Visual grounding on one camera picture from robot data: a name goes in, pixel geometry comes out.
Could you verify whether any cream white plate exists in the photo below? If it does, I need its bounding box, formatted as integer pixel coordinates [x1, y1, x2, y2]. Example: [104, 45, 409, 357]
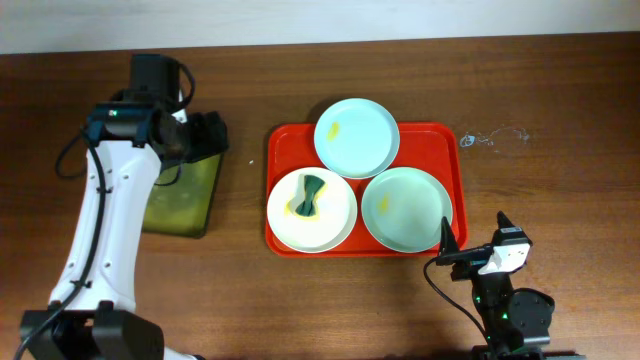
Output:
[267, 167, 358, 254]

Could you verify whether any green and yellow sponge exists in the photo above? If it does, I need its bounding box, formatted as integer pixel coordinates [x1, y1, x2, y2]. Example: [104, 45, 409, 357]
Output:
[287, 174, 325, 218]

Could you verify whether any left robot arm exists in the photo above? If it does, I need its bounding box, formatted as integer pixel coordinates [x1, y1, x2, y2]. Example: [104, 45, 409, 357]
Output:
[14, 54, 229, 359]

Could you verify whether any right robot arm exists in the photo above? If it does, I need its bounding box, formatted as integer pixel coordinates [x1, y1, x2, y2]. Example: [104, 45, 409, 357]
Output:
[423, 212, 583, 360]

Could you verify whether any black tray with green liquid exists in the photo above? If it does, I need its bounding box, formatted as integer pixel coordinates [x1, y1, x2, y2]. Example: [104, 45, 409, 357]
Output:
[140, 117, 229, 240]

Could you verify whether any pale green plate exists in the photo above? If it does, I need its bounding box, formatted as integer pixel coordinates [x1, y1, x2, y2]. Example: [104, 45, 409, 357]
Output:
[361, 167, 454, 253]

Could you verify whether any light blue top plate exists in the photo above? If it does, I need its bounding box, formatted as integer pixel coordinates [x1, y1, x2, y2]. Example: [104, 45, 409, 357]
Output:
[314, 98, 400, 179]

